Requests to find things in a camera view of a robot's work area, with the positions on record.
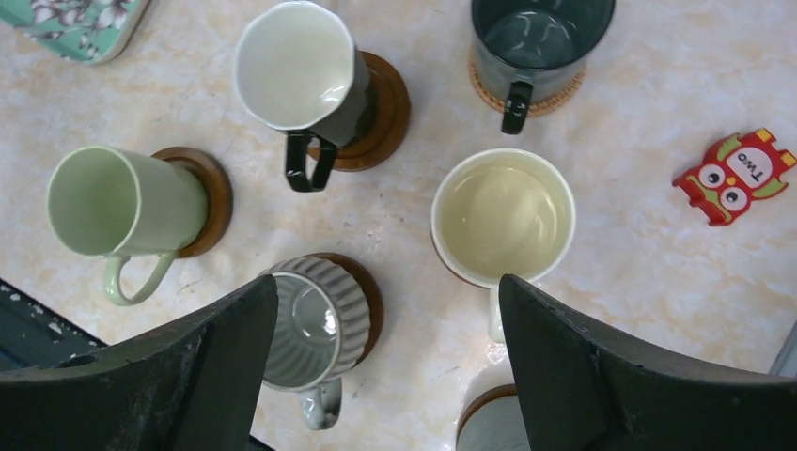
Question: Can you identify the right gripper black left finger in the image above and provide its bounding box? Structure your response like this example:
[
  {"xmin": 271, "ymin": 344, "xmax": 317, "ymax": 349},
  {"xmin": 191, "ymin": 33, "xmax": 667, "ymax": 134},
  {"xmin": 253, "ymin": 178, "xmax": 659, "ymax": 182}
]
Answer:
[{"xmin": 1, "ymin": 275, "xmax": 277, "ymax": 450}]

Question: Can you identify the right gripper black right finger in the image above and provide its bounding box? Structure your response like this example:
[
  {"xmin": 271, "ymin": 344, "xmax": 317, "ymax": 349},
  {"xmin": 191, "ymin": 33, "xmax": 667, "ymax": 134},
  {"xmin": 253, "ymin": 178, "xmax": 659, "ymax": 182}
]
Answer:
[{"xmin": 499, "ymin": 274, "xmax": 796, "ymax": 450}]

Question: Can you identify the metallic grey cup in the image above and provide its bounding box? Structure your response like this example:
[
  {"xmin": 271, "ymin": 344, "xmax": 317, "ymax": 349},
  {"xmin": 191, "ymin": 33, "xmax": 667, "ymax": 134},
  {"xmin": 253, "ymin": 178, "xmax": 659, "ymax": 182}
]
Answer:
[{"xmin": 262, "ymin": 257, "xmax": 371, "ymax": 430}]

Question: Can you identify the dark brown wooden coaster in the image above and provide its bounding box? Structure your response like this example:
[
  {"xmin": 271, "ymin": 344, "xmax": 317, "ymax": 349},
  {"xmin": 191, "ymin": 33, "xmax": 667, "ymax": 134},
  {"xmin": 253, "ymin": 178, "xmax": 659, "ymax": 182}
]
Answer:
[{"xmin": 151, "ymin": 146, "xmax": 234, "ymax": 258}]

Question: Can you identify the cream cup with yellow inside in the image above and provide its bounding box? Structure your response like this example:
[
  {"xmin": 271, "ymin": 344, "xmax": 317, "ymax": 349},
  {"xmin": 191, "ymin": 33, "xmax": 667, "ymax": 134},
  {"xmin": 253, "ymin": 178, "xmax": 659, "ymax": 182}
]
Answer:
[{"xmin": 430, "ymin": 148, "xmax": 576, "ymax": 343}]

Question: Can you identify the pale green cup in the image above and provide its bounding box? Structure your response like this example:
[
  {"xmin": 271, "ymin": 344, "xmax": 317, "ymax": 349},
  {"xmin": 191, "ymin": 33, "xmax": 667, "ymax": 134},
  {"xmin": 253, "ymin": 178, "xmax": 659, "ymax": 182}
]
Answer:
[{"xmin": 46, "ymin": 146, "xmax": 208, "ymax": 306}]

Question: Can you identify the light tan wooden coaster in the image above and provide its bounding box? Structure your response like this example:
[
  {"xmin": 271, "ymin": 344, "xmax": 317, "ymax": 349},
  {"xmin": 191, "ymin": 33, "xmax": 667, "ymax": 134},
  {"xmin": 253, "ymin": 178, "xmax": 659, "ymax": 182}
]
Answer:
[{"xmin": 468, "ymin": 54, "xmax": 586, "ymax": 117}]

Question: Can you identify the white and black cup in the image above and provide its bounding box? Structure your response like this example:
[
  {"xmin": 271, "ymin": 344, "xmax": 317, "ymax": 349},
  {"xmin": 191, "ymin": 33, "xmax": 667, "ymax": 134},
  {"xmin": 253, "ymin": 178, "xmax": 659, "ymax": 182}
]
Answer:
[{"xmin": 233, "ymin": 1, "xmax": 378, "ymax": 193}]

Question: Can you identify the dark grey cup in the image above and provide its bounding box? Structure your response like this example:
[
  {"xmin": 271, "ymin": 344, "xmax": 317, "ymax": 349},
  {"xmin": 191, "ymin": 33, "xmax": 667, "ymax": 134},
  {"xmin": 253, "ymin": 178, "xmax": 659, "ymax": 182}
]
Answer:
[{"xmin": 470, "ymin": 0, "xmax": 617, "ymax": 135}]

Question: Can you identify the green floral serving tray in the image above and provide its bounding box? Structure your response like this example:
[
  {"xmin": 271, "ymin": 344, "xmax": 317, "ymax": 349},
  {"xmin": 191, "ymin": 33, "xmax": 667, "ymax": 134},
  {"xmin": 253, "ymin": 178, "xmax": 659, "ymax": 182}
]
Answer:
[{"xmin": 1, "ymin": 0, "xmax": 149, "ymax": 65}]

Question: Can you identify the small red toy packet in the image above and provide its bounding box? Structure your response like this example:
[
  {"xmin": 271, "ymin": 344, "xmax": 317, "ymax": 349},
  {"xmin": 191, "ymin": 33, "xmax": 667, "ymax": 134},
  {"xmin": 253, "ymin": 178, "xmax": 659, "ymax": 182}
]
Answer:
[{"xmin": 672, "ymin": 128, "xmax": 796, "ymax": 226}]

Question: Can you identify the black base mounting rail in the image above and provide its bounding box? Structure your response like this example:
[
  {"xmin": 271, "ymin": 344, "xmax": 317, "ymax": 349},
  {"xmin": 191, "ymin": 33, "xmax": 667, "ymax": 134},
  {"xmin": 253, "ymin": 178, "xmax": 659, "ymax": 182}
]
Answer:
[{"xmin": 1, "ymin": 280, "xmax": 105, "ymax": 372}]

